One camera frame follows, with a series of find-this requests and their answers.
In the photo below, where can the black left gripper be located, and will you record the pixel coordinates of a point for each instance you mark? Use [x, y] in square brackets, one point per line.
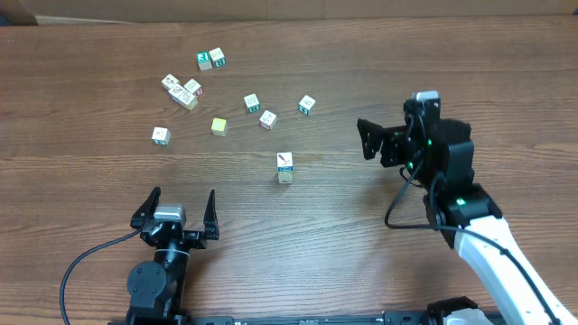
[196, 237]

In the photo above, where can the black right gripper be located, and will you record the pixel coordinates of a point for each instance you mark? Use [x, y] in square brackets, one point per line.
[393, 137]

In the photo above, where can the wooden block blue X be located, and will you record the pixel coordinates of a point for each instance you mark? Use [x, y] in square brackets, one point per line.
[285, 162]

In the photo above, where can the wooden block yellow red drawing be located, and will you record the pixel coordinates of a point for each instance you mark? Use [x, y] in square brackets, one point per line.
[286, 177]

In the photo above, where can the wooden block red 3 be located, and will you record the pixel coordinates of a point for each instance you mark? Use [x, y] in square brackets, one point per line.
[268, 120]

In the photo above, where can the wooden block elephant drawing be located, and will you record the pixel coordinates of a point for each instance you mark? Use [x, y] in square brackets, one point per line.
[252, 103]

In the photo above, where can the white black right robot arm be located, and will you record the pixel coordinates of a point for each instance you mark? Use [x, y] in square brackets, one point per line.
[473, 225]

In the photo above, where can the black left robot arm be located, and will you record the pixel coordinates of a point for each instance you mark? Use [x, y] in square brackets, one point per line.
[156, 287]

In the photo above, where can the wooden block green J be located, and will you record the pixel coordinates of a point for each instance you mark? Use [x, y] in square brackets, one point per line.
[161, 135]

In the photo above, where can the yellow-top wooden block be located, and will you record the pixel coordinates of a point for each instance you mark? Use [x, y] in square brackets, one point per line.
[219, 126]

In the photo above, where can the wooden block blue T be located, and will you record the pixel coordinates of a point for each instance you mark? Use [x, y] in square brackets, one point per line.
[175, 92]

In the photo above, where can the wooden block red U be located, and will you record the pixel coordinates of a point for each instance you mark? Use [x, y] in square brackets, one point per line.
[194, 87]

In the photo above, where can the wooden block far left cluster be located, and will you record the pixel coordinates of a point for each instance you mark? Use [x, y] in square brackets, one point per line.
[169, 81]

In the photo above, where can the green-top wooden block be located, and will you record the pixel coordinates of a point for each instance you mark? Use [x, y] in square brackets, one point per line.
[203, 60]

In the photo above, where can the wooden block green R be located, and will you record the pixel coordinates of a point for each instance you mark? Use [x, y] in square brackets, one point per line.
[217, 57]

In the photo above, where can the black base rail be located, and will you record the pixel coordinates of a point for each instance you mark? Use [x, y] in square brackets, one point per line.
[384, 318]

